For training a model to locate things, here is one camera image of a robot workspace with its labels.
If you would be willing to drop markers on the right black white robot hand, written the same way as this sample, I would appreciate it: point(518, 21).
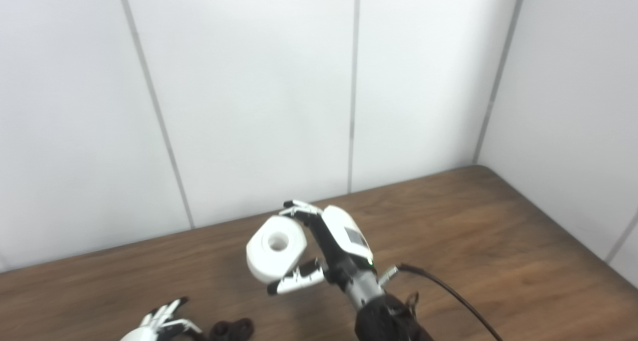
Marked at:
point(339, 246)

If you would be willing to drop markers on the black flanged holder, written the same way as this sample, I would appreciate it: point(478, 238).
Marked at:
point(232, 329)

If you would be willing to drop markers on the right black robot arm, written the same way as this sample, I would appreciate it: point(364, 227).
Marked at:
point(384, 316)

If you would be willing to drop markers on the round white piece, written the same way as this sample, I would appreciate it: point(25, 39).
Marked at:
point(276, 249)

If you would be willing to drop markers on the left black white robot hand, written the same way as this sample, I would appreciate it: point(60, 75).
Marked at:
point(154, 326)

